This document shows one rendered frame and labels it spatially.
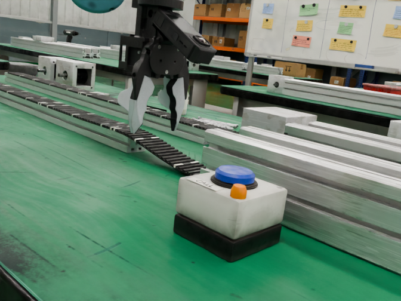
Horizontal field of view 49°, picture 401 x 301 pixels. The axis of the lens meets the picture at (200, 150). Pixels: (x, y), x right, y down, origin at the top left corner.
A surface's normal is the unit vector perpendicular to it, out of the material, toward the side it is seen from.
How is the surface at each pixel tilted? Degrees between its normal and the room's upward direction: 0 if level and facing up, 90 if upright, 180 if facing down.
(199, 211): 90
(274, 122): 90
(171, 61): 91
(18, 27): 90
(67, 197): 0
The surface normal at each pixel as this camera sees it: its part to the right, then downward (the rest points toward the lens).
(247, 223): 0.71, 0.24
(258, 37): -0.68, 0.09
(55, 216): 0.11, -0.97
